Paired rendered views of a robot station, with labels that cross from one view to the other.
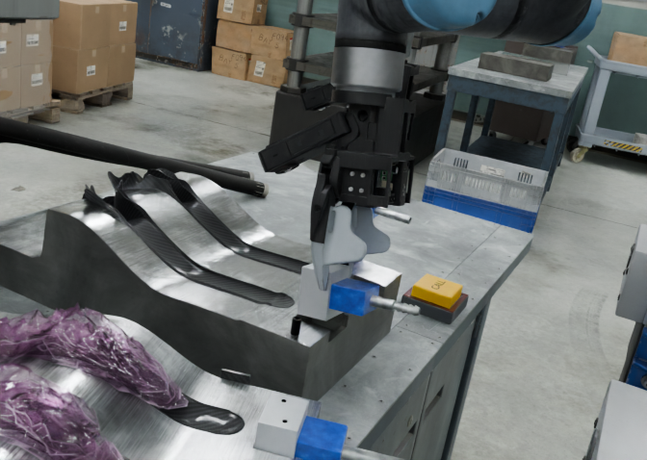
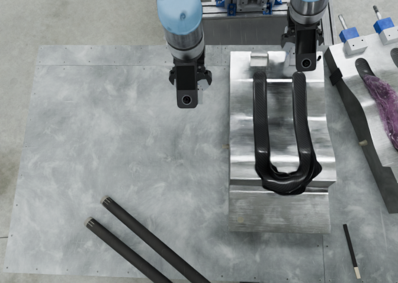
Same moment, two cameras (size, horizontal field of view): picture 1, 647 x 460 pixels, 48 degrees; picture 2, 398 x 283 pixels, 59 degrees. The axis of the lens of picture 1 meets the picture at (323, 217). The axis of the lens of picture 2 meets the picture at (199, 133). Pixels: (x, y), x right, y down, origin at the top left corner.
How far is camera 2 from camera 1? 1.29 m
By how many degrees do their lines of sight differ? 74
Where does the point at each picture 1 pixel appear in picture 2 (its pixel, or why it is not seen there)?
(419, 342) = (228, 52)
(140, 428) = (388, 75)
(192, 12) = not seen: outside the picture
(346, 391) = not seen: hidden behind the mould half
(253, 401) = (345, 62)
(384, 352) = not seen: hidden behind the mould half
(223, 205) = (241, 141)
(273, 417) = (362, 43)
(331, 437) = (350, 31)
